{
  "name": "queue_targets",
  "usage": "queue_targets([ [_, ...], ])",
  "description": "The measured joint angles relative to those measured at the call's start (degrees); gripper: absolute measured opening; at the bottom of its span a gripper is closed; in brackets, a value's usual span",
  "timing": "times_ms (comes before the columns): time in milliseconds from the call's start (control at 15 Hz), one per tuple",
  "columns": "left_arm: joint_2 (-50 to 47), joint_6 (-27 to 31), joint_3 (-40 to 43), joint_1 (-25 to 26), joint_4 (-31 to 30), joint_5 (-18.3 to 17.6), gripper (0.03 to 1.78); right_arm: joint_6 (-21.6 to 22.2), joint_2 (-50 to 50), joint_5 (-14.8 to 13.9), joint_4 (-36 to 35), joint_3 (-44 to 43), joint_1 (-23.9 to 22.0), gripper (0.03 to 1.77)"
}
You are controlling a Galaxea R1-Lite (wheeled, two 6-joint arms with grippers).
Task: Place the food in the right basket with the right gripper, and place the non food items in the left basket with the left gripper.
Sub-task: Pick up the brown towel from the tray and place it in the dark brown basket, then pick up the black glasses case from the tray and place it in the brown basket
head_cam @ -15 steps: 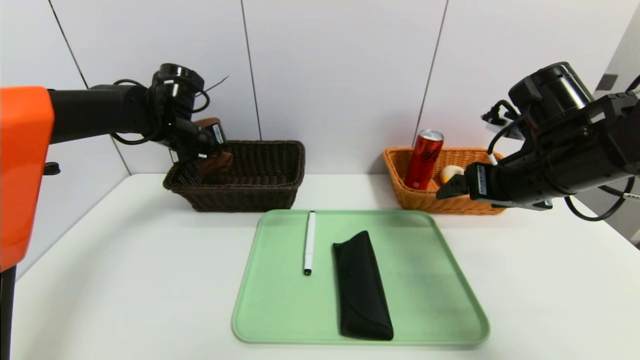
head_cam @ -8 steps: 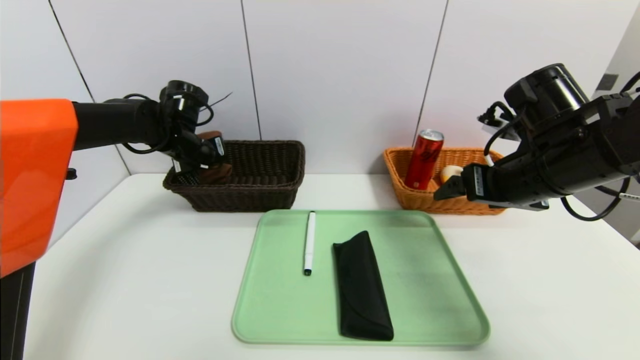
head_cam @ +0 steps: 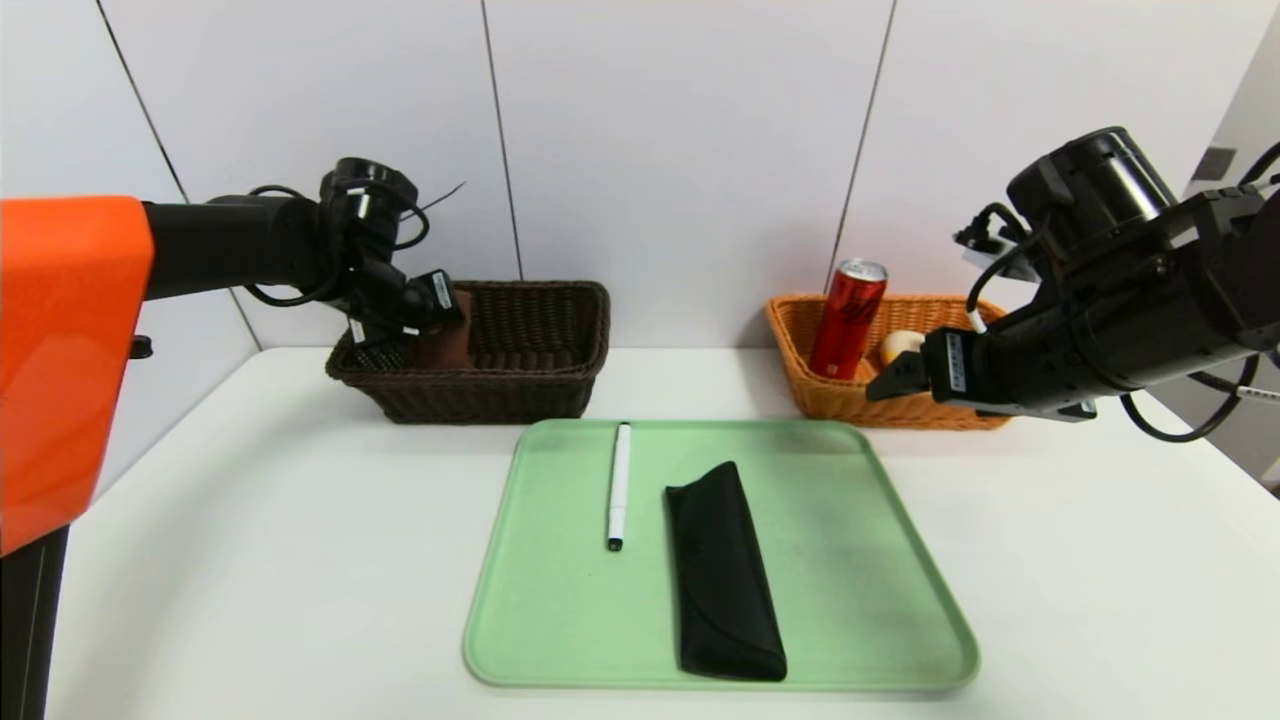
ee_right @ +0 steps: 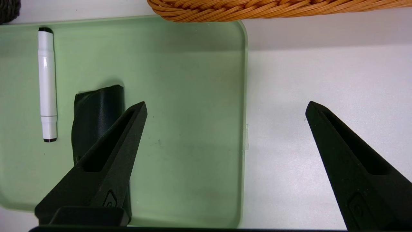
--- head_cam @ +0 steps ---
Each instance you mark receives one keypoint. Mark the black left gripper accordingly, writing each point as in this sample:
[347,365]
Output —
[372,335]

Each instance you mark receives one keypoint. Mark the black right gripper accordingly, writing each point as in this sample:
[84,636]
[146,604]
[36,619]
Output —
[951,364]

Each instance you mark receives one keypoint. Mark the orange and white bun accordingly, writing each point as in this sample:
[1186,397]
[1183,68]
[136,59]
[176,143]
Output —
[898,347]

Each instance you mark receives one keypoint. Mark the brown towel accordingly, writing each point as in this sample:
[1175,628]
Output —
[440,350]

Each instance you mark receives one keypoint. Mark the red soda can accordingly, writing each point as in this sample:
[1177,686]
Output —
[848,320]

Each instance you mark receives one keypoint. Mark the black glasses case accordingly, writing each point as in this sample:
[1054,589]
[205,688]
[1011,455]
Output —
[722,570]

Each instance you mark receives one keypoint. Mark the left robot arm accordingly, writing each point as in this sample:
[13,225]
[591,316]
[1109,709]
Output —
[70,350]

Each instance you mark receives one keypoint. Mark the orange wicker basket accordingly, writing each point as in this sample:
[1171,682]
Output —
[800,340]

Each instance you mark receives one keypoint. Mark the dark brown wicker basket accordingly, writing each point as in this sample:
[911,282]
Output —
[540,390]

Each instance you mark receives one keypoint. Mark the light green plastic tray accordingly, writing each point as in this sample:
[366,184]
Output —
[860,600]

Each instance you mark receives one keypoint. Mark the white marker pen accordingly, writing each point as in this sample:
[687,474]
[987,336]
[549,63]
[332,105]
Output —
[620,480]

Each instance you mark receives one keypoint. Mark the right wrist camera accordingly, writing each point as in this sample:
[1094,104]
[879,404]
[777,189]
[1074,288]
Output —
[985,245]

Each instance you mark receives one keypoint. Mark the dark wall fixture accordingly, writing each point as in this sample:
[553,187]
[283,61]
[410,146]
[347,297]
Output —
[1216,163]

